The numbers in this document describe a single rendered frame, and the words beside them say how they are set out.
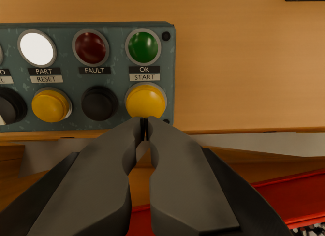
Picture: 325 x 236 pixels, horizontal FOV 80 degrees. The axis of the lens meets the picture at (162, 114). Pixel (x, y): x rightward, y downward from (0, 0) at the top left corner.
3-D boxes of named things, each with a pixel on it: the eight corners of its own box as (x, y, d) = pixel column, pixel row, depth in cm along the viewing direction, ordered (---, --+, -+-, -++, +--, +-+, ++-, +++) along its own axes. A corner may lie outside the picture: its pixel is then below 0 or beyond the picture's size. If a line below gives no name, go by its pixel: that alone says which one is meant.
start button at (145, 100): (164, 117, 16) (165, 125, 15) (128, 118, 16) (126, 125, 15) (164, 82, 15) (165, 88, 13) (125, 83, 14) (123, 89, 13)
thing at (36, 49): (59, 66, 14) (48, 57, 12) (27, 66, 14) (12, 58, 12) (60, 40, 14) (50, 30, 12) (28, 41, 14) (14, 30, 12)
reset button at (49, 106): (73, 117, 15) (67, 124, 14) (42, 117, 15) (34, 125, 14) (66, 88, 14) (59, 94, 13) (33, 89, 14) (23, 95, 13)
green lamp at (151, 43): (159, 64, 14) (160, 55, 13) (128, 65, 14) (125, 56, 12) (158, 39, 14) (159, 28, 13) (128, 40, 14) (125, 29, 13)
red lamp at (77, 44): (110, 65, 14) (104, 56, 12) (78, 66, 14) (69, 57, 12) (110, 40, 14) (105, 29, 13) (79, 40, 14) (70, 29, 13)
